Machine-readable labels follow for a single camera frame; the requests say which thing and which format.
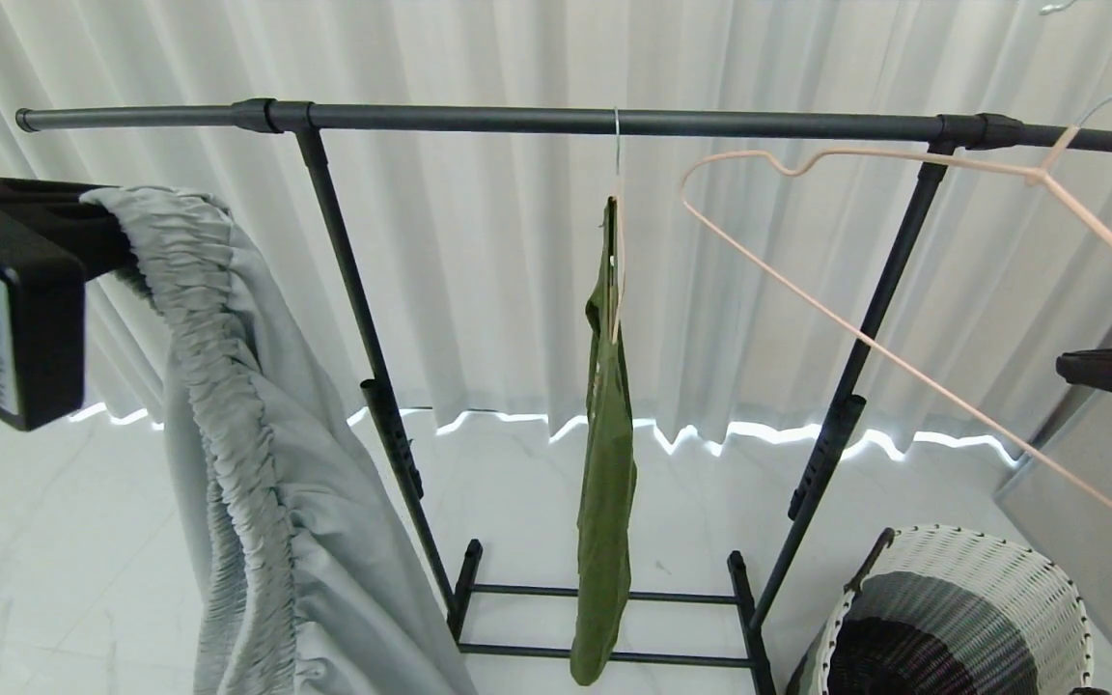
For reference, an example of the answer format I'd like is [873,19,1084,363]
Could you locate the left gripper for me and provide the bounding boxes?
[0,179,91,433]

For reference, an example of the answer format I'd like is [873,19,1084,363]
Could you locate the pale grey shorts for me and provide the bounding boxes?
[80,185,482,695]

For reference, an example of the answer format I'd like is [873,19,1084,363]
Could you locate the pink clothes hanger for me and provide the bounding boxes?
[607,106,628,346]
[679,0,1112,554]

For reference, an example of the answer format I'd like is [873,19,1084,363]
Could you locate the green printed shirt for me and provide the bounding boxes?
[570,196,639,687]

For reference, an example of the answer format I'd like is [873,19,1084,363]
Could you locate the black clothes rack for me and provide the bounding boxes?
[15,97,1112,695]

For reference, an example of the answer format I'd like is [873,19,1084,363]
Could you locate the white laundry basket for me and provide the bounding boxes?
[788,524,1096,695]

